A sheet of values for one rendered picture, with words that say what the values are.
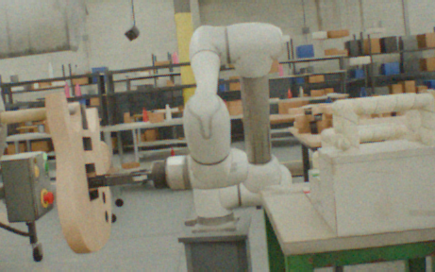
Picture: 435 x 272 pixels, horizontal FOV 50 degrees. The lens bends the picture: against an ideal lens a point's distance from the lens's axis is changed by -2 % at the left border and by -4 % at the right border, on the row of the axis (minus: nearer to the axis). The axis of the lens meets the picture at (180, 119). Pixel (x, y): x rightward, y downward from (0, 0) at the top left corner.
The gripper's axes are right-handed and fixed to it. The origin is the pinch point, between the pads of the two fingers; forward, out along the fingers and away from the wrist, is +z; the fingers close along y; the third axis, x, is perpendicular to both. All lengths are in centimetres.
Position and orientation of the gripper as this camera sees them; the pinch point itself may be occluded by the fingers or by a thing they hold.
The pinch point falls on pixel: (93, 181)
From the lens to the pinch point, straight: 131.3
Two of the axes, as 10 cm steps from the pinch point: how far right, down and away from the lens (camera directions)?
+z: -9.9, 1.1, 0.7
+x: -1.1, -9.9, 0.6
